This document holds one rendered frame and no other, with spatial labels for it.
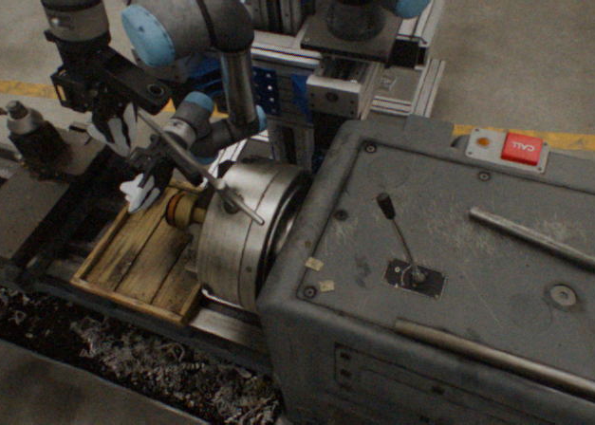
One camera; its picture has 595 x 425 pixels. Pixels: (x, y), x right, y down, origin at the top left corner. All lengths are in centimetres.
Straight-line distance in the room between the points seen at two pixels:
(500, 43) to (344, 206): 253
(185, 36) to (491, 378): 79
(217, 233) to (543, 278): 54
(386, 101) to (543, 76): 95
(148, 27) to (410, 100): 174
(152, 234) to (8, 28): 273
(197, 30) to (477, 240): 64
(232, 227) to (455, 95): 218
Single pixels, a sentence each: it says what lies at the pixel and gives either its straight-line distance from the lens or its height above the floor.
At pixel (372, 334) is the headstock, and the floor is 125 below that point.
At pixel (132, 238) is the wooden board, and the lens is 143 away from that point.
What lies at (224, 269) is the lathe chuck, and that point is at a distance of 99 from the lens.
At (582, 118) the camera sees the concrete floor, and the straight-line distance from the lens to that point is 304.
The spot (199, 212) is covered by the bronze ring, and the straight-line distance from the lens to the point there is 114.
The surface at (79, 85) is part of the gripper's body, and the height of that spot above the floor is 150.
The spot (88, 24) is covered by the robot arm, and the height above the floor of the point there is 158.
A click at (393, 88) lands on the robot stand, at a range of 269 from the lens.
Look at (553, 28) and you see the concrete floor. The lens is 353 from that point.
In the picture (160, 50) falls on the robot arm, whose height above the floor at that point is 137.
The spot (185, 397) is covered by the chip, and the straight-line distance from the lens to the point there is 155.
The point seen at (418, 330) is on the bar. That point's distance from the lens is 80.
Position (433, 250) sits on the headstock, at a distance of 89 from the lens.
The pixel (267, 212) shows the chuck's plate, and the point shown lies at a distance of 96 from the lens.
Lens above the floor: 201
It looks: 55 degrees down
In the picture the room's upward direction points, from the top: 7 degrees counter-clockwise
